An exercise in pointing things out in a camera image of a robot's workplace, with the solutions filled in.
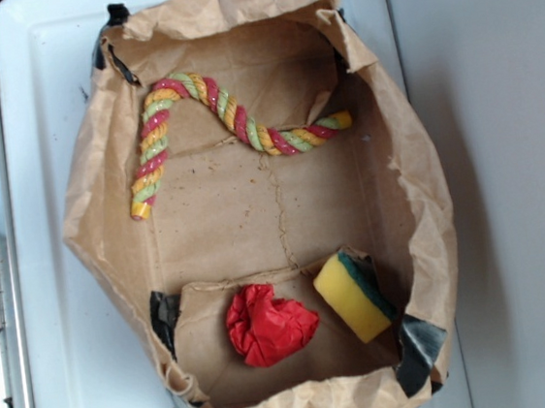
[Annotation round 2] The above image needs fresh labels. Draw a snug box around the multicolored twisted rope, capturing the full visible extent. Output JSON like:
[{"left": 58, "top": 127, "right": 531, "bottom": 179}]
[{"left": 115, "top": 54, "right": 362, "bottom": 223}]

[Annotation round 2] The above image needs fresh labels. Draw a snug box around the brown paper bag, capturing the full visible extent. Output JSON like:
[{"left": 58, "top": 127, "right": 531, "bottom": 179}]
[{"left": 63, "top": 0, "right": 458, "bottom": 408}]

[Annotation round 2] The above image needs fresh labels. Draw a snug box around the red crumpled paper ball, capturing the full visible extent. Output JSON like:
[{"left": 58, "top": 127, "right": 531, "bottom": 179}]
[{"left": 225, "top": 284, "right": 320, "bottom": 368}]

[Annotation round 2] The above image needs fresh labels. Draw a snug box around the yellow green sponge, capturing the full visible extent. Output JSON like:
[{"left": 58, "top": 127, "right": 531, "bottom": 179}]
[{"left": 313, "top": 250, "right": 398, "bottom": 343}]

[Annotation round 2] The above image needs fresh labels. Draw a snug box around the white plastic tray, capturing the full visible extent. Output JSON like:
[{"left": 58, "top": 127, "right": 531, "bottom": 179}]
[{"left": 0, "top": 0, "right": 490, "bottom": 408}]

